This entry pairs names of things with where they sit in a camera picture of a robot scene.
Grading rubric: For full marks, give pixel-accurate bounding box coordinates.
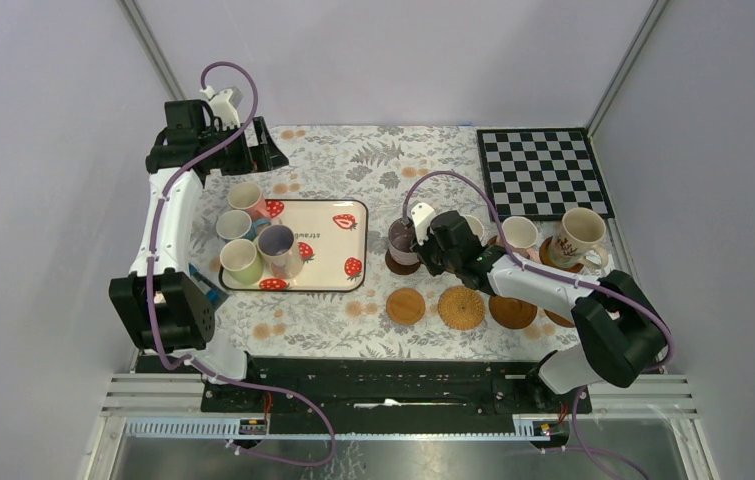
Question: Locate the white cup yellow handle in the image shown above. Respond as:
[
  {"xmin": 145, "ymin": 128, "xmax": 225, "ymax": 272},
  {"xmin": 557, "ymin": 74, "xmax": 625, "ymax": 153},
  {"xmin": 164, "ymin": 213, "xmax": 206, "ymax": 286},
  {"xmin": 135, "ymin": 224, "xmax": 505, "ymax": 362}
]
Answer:
[{"xmin": 463, "ymin": 215, "xmax": 485, "ymax": 242}]

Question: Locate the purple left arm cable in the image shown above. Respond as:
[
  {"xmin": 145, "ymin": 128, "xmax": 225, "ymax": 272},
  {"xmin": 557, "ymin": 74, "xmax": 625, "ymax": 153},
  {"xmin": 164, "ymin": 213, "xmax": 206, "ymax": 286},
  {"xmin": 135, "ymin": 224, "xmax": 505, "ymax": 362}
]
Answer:
[{"xmin": 145, "ymin": 61, "xmax": 339, "ymax": 468}]

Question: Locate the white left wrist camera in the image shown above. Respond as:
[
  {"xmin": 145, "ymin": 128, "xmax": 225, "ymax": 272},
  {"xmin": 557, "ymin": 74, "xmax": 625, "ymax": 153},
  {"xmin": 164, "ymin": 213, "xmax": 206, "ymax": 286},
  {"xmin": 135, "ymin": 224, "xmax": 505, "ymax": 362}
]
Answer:
[{"xmin": 200, "ymin": 86, "xmax": 243, "ymax": 129}]

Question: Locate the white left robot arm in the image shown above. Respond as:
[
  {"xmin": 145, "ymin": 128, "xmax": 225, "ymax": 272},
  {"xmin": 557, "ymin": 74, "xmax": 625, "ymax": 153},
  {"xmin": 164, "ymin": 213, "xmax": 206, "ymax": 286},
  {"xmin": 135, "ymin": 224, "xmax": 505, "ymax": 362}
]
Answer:
[{"xmin": 108, "ymin": 100, "xmax": 289, "ymax": 411}]

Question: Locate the white cup blue handle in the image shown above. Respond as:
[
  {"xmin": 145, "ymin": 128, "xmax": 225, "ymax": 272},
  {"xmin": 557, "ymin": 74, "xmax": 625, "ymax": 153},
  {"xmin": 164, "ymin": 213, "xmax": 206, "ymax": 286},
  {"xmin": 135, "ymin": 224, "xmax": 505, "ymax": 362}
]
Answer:
[{"xmin": 215, "ymin": 210, "xmax": 271, "ymax": 242}]

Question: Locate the white cup pink front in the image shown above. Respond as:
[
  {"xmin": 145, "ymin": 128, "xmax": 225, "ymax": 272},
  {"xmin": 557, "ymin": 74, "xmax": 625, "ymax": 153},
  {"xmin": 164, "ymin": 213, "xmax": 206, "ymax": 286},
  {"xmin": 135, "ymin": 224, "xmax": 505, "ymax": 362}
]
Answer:
[{"xmin": 501, "ymin": 216, "xmax": 540, "ymax": 263}]

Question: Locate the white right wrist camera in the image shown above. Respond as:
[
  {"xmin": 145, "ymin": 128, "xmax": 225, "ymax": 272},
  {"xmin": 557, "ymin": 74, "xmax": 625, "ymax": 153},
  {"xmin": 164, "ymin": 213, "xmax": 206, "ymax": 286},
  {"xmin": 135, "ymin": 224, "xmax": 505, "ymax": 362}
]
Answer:
[{"xmin": 408, "ymin": 202, "xmax": 436, "ymax": 245}]

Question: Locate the cream tray with black rim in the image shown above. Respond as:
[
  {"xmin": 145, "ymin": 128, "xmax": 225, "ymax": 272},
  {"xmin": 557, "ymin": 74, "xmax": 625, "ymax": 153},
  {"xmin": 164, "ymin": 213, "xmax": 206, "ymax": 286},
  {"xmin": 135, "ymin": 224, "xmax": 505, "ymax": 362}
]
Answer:
[{"xmin": 219, "ymin": 199, "xmax": 368, "ymax": 293}]

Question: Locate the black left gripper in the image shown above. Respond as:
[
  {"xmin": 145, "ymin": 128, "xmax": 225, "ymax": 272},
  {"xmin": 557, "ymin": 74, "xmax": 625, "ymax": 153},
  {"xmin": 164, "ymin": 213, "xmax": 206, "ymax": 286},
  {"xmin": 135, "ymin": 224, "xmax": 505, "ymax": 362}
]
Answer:
[{"xmin": 199, "ymin": 116, "xmax": 287, "ymax": 175}]

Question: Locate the brown ridged wooden coaster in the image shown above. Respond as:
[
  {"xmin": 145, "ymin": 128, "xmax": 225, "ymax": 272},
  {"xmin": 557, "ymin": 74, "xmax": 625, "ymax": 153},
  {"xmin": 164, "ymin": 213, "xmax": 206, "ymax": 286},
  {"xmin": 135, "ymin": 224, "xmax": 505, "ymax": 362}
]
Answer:
[{"xmin": 488, "ymin": 296, "xmax": 538, "ymax": 330}]

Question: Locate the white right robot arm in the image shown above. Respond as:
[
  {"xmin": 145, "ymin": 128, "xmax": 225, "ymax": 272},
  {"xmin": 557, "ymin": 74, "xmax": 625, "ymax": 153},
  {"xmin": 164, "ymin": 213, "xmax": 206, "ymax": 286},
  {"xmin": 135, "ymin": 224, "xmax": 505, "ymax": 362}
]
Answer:
[{"xmin": 406, "ymin": 203, "xmax": 672, "ymax": 412}]

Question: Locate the floral tablecloth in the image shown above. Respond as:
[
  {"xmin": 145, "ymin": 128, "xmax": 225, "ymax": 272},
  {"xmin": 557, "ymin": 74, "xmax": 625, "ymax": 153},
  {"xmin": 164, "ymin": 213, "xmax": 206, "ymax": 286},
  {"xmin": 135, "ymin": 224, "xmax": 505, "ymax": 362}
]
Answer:
[{"xmin": 145, "ymin": 125, "xmax": 642, "ymax": 364}]

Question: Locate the purple cup dark handle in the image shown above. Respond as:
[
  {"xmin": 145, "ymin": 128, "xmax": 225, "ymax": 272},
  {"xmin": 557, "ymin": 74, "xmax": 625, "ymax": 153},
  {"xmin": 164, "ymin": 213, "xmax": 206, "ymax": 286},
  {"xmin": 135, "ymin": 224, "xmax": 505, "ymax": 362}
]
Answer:
[{"xmin": 388, "ymin": 218, "xmax": 419, "ymax": 266}]

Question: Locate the woven rattan coaster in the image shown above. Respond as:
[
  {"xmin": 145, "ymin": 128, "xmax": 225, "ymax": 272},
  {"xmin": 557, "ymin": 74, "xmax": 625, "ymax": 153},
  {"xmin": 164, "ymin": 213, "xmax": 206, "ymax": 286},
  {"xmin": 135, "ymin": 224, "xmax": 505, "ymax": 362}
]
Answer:
[{"xmin": 437, "ymin": 286, "xmax": 485, "ymax": 331}]

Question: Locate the light bamboo coaster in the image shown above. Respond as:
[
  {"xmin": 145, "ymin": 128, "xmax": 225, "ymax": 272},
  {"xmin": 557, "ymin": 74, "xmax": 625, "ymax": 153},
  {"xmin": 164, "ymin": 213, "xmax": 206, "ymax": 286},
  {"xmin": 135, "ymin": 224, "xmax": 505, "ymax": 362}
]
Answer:
[{"xmin": 386, "ymin": 288, "xmax": 426, "ymax": 326}]

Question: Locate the dark walnut coaster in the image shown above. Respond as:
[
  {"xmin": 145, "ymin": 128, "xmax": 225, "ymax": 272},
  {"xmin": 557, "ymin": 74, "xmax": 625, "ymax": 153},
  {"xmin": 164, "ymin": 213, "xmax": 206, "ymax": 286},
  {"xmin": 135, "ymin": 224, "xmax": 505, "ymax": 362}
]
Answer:
[{"xmin": 384, "ymin": 251, "xmax": 421, "ymax": 276}]

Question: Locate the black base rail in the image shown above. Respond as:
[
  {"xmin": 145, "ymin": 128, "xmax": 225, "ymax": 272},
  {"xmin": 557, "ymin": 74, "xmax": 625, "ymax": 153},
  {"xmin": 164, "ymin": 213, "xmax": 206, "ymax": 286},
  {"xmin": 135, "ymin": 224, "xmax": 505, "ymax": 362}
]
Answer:
[{"xmin": 200, "ymin": 355, "xmax": 594, "ymax": 437}]

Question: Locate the black white chessboard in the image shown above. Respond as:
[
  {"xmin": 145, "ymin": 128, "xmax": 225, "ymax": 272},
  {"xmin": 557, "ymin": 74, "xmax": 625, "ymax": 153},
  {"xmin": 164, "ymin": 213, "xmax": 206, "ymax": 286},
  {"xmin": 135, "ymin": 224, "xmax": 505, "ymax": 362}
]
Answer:
[{"xmin": 476, "ymin": 128, "xmax": 615, "ymax": 221}]

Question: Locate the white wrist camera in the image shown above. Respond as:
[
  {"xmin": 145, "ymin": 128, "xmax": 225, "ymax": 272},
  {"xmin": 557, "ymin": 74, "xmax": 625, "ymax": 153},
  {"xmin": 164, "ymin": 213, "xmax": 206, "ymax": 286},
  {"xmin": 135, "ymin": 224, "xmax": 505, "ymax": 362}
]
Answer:
[
  {"xmin": 408, "ymin": 202, "xmax": 436, "ymax": 245},
  {"xmin": 200, "ymin": 86, "xmax": 243, "ymax": 129}
]

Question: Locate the white cup green body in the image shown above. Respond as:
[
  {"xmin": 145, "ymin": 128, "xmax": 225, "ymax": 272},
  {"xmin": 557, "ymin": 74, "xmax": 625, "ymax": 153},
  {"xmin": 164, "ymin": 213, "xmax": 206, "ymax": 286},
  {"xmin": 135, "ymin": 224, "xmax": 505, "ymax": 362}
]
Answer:
[{"xmin": 219, "ymin": 239, "xmax": 264, "ymax": 285}]

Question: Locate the white cup pink handle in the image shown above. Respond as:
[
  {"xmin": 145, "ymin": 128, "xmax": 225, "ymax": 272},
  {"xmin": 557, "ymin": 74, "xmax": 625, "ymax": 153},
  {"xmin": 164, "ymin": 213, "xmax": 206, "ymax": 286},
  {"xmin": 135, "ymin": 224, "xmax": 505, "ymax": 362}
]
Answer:
[{"xmin": 227, "ymin": 182, "xmax": 271, "ymax": 221}]

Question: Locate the blue block puzzle box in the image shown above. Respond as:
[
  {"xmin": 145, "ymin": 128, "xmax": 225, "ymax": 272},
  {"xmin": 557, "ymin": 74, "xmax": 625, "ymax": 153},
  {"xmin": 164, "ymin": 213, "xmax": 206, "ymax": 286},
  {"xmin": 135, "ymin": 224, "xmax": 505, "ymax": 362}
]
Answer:
[{"xmin": 189, "ymin": 264, "xmax": 228, "ymax": 311}]

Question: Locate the lilac cup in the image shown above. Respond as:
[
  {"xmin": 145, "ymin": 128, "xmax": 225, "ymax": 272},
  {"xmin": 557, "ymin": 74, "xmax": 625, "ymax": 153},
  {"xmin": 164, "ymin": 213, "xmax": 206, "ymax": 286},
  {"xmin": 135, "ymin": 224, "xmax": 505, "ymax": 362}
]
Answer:
[{"xmin": 256, "ymin": 225, "xmax": 304, "ymax": 279}]

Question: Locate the large cream cup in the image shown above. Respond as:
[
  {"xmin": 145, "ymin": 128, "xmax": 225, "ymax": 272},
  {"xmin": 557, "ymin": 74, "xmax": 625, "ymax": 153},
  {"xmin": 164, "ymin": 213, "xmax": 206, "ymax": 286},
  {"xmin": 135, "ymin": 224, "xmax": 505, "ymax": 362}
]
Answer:
[{"xmin": 548, "ymin": 207, "xmax": 609, "ymax": 269}]

